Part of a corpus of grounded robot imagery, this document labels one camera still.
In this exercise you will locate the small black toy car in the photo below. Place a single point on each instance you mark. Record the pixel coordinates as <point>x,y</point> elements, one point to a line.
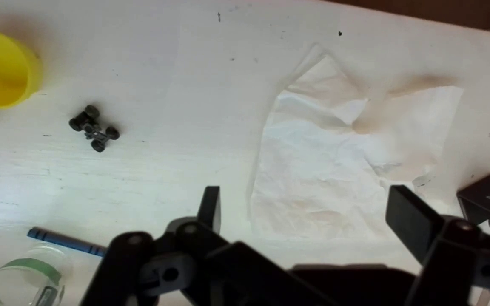
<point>89,123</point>

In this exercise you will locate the yellow plastic cup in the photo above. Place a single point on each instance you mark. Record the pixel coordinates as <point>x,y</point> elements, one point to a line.
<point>19,72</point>

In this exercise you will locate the blue crayon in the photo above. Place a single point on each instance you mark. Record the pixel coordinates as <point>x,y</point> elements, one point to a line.
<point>67,242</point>

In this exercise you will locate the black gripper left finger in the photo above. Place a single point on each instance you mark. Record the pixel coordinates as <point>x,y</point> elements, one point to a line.
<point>210,210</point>

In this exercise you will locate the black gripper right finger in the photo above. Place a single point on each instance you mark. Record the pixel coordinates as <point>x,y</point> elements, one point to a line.
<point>412,220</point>

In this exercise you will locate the white paper towel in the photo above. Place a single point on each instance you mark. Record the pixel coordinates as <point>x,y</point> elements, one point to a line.
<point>329,152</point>

